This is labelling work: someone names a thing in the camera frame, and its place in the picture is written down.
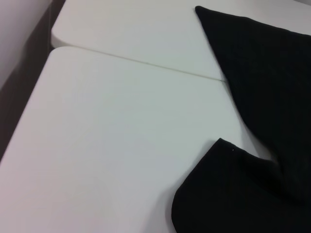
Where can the black t-shirt with FREE print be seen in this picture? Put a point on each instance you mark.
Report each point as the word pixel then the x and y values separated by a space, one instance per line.
pixel 267 97

